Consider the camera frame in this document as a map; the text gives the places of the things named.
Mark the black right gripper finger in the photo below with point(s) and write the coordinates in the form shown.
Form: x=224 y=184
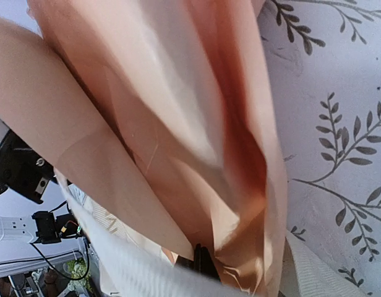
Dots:
x=203 y=263

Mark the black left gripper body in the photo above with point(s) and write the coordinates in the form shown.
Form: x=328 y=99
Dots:
x=21 y=168

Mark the white lace ribbon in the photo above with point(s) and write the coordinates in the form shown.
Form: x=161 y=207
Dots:
x=135 y=272

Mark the beige wrapping paper sheet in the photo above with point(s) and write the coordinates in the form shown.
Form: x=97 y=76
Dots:
x=162 y=112

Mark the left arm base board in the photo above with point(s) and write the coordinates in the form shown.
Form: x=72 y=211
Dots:
x=52 y=230

